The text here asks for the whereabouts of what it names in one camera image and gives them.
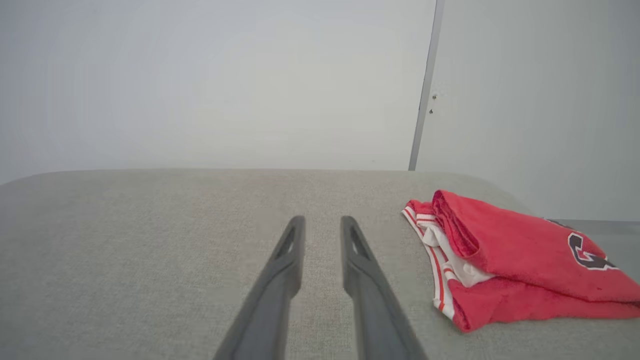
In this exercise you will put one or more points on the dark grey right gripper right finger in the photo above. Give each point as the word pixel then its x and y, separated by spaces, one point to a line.
pixel 375 310

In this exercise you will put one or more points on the red and white shirt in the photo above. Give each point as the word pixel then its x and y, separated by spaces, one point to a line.
pixel 520 260

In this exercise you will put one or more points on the grey metal wall strip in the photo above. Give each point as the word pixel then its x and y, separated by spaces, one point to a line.
pixel 427 85

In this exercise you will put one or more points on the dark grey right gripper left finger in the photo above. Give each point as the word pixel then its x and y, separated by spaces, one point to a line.
pixel 272 305

